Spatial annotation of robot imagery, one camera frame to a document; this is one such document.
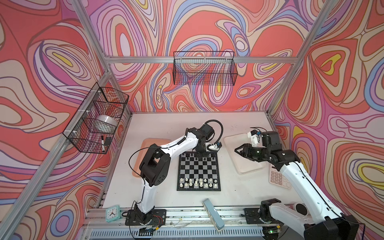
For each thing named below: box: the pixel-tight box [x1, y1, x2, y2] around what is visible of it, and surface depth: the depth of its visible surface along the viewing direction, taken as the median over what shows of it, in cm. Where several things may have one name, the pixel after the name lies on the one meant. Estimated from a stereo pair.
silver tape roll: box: [96, 114, 118, 127], surface depth 75 cm
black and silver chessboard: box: [176, 151, 221, 192], surface depth 88 cm
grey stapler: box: [202, 198, 225, 232], surface depth 74 cm
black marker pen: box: [101, 135, 105, 152], surface depth 73 cm
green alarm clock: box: [105, 205, 121, 222], surface depth 74 cm
